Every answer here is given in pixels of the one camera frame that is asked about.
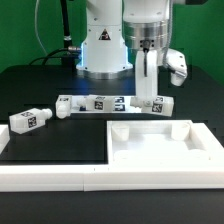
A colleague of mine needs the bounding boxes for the white square tabletop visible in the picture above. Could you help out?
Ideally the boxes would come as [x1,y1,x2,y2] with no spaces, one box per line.
[107,120,224,167]

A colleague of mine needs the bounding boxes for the white obstacle fence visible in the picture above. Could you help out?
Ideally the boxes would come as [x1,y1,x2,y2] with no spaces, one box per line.
[0,123,224,193]

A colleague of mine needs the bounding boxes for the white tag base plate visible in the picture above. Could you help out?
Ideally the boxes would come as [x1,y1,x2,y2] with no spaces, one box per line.
[55,95,148,114]

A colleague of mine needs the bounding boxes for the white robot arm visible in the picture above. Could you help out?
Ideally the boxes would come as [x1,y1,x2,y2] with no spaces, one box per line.
[77,0,187,106]

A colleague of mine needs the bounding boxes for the white thin cable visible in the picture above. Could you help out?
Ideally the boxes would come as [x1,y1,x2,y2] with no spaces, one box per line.
[34,0,51,58]

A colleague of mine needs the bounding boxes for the black cable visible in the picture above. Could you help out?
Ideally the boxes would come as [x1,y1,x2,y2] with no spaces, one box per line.
[28,46,82,66]

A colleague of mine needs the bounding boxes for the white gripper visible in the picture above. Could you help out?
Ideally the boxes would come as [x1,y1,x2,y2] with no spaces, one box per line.
[134,49,188,104]

